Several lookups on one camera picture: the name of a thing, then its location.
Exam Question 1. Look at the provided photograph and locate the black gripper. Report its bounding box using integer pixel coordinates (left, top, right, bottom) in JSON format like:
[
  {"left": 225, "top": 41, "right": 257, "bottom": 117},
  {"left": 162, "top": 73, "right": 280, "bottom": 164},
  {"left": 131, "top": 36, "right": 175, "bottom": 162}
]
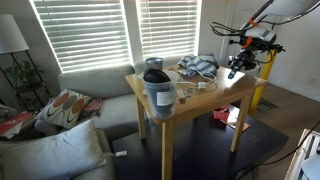
[{"left": 228, "top": 49, "right": 261, "bottom": 72}]

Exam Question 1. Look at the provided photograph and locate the black toy car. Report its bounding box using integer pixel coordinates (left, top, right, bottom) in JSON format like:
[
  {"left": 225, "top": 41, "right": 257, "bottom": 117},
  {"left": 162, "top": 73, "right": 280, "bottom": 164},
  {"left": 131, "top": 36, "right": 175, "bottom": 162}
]
[{"left": 227, "top": 65, "right": 240, "bottom": 80}]

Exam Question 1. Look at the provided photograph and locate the blue white striped cloth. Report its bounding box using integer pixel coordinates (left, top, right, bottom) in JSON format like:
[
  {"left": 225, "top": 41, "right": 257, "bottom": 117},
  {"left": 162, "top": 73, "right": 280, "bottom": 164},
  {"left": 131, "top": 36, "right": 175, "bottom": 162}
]
[{"left": 176, "top": 52, "right": 221, "bottom": 80}]

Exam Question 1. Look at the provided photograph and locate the wooden table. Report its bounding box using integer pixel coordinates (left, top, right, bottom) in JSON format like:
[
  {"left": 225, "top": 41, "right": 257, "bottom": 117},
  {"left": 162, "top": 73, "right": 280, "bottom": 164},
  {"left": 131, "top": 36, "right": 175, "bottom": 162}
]
[{"left": 124, "top": 64, "right": 269, "bottom": 180}]

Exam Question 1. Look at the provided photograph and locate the red box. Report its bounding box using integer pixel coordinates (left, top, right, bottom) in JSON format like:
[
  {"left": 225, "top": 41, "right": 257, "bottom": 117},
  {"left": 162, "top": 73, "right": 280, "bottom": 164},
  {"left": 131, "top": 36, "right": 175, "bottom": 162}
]
[{"left": 212, "top": 105, "right": 232, "bottom": 122}]

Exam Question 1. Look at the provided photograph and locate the floor vent grille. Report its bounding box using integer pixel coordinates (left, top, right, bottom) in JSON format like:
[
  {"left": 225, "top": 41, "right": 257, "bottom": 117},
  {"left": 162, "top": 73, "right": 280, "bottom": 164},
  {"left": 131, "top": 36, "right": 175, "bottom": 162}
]
[{"left": 254, "top": 97, "right": 280, "bottom": 115}]

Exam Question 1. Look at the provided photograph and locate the orange white paper sheet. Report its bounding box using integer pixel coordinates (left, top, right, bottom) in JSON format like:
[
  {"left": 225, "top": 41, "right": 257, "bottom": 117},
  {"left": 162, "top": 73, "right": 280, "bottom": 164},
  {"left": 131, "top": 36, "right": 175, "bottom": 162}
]
[{"left": 219, "top": 105, "right": 252, "bottom": 134}]

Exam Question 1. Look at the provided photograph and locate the narrow white window blind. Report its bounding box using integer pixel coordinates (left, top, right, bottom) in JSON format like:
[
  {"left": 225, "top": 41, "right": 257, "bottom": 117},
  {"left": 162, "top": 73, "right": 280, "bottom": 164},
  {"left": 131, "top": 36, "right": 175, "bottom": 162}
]
[{"left": 134, "top": 0, "right": 203, "bottom": 62}]

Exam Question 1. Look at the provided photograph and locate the metal tumbler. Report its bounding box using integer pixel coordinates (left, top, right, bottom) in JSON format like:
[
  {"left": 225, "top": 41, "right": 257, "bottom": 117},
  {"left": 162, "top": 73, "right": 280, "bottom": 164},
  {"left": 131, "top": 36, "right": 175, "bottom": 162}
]
[{"left": 144, "top": 56, "right": 165, "bottom": 72}]

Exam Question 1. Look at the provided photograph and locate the clear plastic container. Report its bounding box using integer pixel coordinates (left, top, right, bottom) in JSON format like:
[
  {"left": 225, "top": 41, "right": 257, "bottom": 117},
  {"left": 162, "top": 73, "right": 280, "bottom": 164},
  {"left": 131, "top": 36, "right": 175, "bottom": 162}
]
[{"left": 142, "top": 67, "right": 180, "bottom": 121}]

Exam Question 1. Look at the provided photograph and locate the dark blue rug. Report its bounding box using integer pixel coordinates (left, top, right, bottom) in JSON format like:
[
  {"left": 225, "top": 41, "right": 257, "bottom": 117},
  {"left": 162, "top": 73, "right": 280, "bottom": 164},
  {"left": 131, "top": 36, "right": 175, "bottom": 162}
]
[{"left": 111, "top": 109, "right": 291, "bottom": 180}]

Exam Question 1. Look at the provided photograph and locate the white metal cart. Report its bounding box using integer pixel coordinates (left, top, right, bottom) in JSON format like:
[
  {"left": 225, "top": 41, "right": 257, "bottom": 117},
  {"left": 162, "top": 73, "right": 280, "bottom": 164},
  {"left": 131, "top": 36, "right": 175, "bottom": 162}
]
[{"left": 282, "top": 127, "right": 320, "bottom": 180}]

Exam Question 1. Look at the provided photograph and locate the red patterned cushion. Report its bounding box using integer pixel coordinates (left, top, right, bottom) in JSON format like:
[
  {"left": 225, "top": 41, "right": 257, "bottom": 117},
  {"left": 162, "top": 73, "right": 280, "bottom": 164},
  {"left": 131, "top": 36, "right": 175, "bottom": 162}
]
[{"left": 81, "top": 96, "right": 105, "bottom": 119}]

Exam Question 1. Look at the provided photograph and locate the wide white window blind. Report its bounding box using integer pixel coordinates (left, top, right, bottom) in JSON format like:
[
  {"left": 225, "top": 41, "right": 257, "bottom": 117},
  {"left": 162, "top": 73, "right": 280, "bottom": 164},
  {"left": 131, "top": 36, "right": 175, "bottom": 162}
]
[{"left": 28, "top": 0, "right": 132, "bottom": 74}]

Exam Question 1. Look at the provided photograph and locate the orange oval patterned pillow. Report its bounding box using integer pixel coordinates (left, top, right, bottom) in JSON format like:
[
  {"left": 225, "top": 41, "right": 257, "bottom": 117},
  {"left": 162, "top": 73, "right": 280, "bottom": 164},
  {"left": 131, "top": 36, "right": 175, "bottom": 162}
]
[{"left": 35, "top": 87, "right": 93, "bottom": 131}]

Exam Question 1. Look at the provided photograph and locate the black metal shelf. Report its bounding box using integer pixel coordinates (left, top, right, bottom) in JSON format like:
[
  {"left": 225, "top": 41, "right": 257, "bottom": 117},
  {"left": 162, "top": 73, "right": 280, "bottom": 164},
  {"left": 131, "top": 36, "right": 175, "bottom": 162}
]
[{"left": 0, "top": 49, "right": 53, "bottom": 111}]

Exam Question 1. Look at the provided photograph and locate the plain light pillow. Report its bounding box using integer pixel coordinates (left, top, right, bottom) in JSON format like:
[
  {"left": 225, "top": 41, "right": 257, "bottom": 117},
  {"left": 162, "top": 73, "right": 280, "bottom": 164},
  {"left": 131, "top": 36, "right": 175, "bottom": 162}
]
[{"left": 0, "top": 118, "right": 107, "bottom": 180}]

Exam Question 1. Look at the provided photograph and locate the green potted plant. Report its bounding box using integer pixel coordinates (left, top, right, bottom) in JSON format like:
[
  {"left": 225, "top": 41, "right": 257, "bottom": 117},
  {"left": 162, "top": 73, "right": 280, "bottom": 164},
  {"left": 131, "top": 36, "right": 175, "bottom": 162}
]
[{"left": 4, "top": 59, "right": 45, "bottom": 85}]

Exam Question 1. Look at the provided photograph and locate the lamp with square white shade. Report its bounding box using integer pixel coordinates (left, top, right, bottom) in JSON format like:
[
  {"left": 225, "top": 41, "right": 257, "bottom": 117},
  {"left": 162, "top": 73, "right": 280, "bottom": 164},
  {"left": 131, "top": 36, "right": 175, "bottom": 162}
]
[{"left": 0, "top": 13, "right": 31, "bottom": 56}]

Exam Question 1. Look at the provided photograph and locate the red magazine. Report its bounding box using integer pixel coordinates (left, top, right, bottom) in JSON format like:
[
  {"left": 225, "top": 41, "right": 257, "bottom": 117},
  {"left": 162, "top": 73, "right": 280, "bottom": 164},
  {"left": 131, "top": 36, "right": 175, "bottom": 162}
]
[{"left": 0, "top": 111, "right": 35, "bottom": 140}]

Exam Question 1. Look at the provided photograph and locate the yellow post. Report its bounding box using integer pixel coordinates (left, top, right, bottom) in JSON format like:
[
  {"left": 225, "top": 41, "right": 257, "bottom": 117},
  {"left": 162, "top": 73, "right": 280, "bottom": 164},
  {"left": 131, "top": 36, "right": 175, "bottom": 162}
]
[{"left": 247, "top": 47, "right": 280, "bottom": 116}]

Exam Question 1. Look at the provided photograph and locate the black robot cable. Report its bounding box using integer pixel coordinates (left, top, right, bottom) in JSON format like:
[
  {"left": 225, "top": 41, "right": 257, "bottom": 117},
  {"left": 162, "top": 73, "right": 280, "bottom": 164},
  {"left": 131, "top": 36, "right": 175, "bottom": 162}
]
[{"left": 209, "top": 0, "right": 320, "bottom": 38}]

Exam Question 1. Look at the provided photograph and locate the white usb cable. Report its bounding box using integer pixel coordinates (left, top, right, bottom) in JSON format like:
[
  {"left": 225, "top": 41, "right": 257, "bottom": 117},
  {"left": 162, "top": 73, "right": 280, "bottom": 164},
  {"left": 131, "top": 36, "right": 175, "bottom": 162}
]
[{"left": 177, "top": 73, "right": 218, "bottom": 92}]

